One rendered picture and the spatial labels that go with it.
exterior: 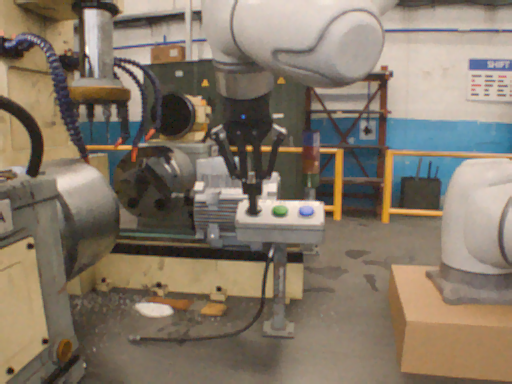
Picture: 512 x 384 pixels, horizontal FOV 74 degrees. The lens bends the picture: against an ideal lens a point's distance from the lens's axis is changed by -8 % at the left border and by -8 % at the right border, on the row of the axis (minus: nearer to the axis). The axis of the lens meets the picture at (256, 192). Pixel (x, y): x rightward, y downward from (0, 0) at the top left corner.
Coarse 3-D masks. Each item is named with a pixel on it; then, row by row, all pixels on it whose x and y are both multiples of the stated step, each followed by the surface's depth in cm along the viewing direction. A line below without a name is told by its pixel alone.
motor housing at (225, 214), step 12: (264, 180) 91; (276, 180) 92; (204, 192) 91; (228, 192) 91; (240, 192) 90; (264, 192) 90; (204, 204) 89; (216, 204) 89; (228, 204) 89; (204, 216) 90; (216, 216) 89; (228, 216) 88; (204, 228) 91; (228, 228) 91; (228, 240) 94
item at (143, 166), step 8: (144, 160) 92; (136, 168) 91; (144, 168) 92; (152, 168) 97; (152, 176) 97; (160, 176) 102; (152, 184) 101; (160, 184) 103; (160, 192) 106; (168, 192) 109; (168, 200) 112
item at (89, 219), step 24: (24, 168) 62; (48, 168) 66; (72, 168) 71; (72, 192) 65; (96, 192) 72; (72, 216) 62; (96, 216) 69; (72, 240) 63; (96, 240) 69; (72, 264) 64
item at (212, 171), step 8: (200, 160) 92; (208, 160) 99; (216, 160) 101; (248, 160) 97; (200, 168) 92; (208, 168) 91; (216, 168) 91; (224, 168) 91; (248, 168) 97; (200, 176) 92; (208, 176) 92; (216, 176) 91; (224, 176) 91; (208, 184) 92; (216, 184) 92; (224, 184) 91; (232, 184) 91; (240, 184) 91
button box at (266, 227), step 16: (240, 208) 73; (272, 208) 72; (288, 208) 72; (320, 208) 72; (240, 224) 70; (256, 224) 70; (272, 224) 69; (288, 224) 69; (304, 224) 68; (320, 224) 68; (240, 240) 73; (256, 240) 72; (272, 240) 72; (288, 240) 71; (304, 240) 71; (320, 240) 70
